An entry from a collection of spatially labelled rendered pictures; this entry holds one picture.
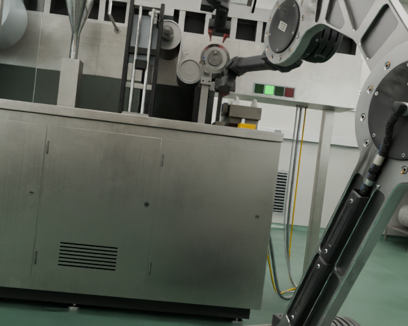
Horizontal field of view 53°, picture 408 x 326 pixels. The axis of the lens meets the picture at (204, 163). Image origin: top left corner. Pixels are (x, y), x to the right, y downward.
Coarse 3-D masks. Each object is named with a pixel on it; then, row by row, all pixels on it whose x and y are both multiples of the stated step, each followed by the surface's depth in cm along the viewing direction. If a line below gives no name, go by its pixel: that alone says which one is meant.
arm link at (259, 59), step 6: (264, 54) 153; (234, 60) 185; (240, 60) 180; (246, 60) 175; (252, 60) 169; (258, 60) 164; (264, 60) 155; (234, 66) 182; (240, 66) 178; (246, 66) 173; (252, 66) 168; (258, 66) 164; (264, 66) 160; (270, 66) 157; (240, 72) 186; (282, 72) 159
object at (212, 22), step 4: (216, 16) 186; (212, 20) 191; (216, 20) 187; (220, 20) 186; (224, 20) 186; (212, 24) 189; (216, 24) 188; (220, 24) 187; (224, 24) 188; (228, 24) 191; (220, 28) 189; (224, 28) 189; (228, 28) 189
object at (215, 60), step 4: (212, 52) 204; (216, 52) 204; (220, 52) 204; (208, 56) 204; (212, 56) 205; (216, 56) 204; (220, 56) 204; (208, 60) 205; (212, 60) 204; (216, 60) 205; (220, 60) 205; (212, 64) 204; (216, 64) 204
